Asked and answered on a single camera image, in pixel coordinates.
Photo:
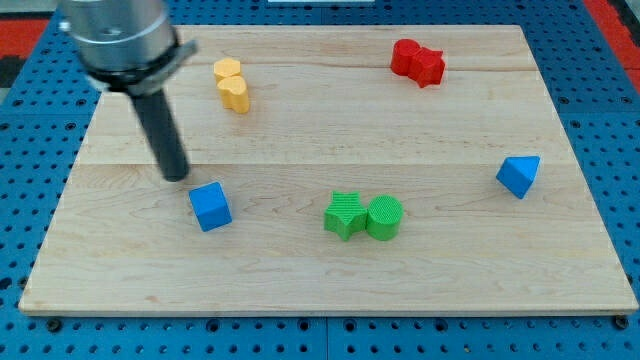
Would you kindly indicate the blue cube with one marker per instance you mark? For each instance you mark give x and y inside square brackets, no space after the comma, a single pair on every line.
[210,206]

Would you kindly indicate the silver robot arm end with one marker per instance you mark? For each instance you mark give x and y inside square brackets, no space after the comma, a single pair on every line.
[127,46]

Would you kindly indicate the green star block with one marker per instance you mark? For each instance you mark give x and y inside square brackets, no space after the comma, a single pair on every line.
[345,215]

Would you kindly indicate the red star block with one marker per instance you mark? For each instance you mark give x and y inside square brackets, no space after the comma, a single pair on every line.
[427,67]

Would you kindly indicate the wooden board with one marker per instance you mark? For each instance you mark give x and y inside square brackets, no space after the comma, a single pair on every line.
[328,114]

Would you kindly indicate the green cylinder block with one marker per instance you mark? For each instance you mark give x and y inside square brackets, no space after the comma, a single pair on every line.
[385,214]

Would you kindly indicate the yellow heart block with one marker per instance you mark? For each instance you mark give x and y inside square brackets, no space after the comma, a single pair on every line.
[233,92]

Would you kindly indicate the yellow hexagon block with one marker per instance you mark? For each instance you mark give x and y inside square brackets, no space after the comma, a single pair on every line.
[225,68]

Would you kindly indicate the red cylinder block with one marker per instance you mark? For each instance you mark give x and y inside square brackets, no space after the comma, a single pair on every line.
[402,54]

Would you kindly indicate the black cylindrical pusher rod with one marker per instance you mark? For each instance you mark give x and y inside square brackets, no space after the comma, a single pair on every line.
[156,119]

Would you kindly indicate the blue triangular prism block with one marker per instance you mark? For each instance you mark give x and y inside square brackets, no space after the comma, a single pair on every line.
[518,173]

